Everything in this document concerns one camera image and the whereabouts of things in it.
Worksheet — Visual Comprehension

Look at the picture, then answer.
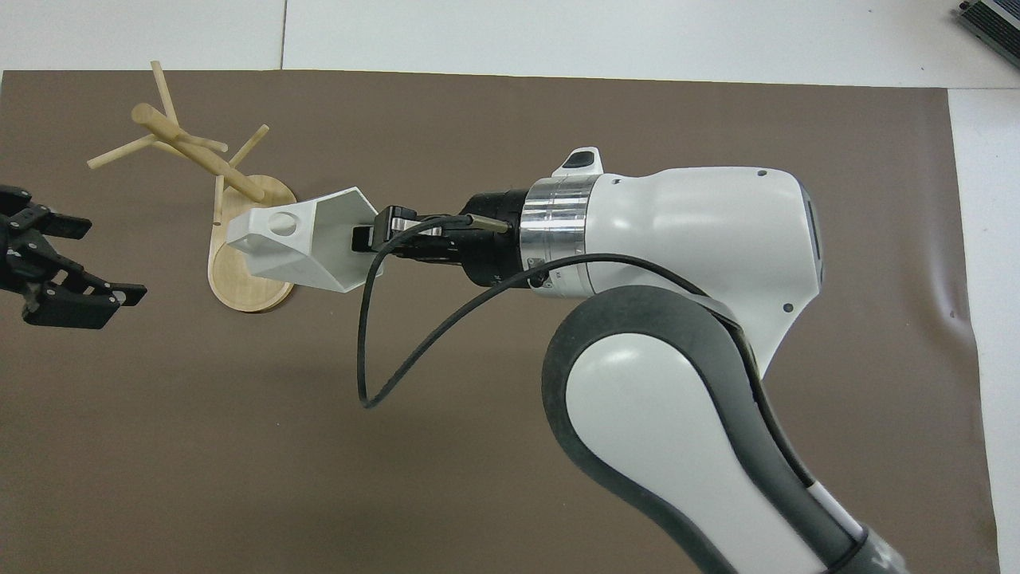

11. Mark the wooden cup rack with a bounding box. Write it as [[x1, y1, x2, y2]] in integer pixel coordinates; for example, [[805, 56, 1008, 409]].
[[86, 61, 298, 314]]

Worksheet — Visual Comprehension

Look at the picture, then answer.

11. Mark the white faceted cup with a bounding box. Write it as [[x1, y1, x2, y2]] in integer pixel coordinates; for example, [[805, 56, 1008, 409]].
[[226, 186, 386, 295]]

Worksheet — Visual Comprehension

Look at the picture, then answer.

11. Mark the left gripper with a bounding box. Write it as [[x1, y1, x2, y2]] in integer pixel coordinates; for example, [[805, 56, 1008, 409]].
[[0, 185, 149, 330]]

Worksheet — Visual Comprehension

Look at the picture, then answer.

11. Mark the black cable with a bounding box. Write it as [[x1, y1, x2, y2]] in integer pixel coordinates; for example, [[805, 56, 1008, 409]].
[[355, 212, 746, 410]]

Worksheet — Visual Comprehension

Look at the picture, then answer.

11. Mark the grey ribbed device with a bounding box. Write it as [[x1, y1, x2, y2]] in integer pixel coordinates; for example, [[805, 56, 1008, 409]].
[[956, 0, 1020, 48]]

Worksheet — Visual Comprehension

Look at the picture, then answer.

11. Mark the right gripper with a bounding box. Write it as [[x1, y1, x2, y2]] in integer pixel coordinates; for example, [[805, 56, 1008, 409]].
[[408, 189, 529, 290]]

